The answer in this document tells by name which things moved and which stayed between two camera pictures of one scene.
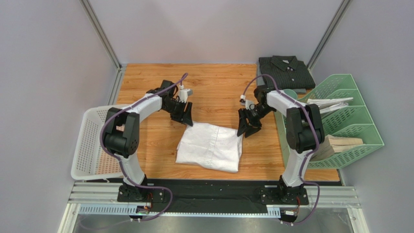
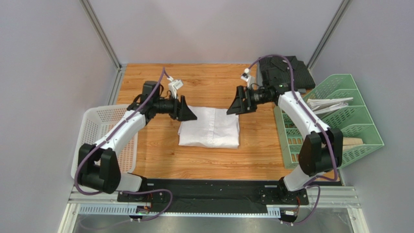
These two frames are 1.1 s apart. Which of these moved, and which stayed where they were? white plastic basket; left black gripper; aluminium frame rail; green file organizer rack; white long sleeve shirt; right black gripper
Moved: white long sleeve shirt; right black gripper
Stayed: aluminium frame rail; white plastic basket; green file organizer rack; left black gripper
